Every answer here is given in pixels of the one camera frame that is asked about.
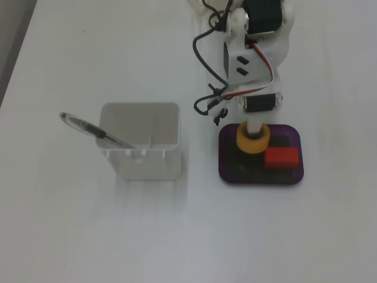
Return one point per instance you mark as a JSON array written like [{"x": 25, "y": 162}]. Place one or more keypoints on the white gripper, black motor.
[{"x": 260, "y": 104}]

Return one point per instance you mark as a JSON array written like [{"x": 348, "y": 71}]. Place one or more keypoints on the yellow tape roll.
[{"x": 250, "y": 146}]

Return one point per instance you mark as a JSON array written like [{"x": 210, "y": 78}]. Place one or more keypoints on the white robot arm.
[{"x": 287, "y": 29}]

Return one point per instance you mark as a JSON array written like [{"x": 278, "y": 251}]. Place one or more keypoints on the white plastic box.
[{"x": 147, "y": 168}]

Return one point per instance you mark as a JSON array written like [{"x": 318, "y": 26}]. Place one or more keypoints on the red ribbed block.
[{"x": 281, "y": 157}]

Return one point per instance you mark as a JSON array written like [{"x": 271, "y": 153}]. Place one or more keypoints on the black mat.
[{"x": 253, "y": 171}]

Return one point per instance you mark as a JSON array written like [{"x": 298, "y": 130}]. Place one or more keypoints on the purple plastic tray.
[{"x": 298, "y": 138}]

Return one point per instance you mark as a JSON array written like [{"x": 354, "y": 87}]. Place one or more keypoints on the white slotted housing block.
[{"x": 244, "y": 53}]

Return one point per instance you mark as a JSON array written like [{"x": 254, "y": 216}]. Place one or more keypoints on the clear black ballpoint pen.
[{"x": 94, "y": 130}]

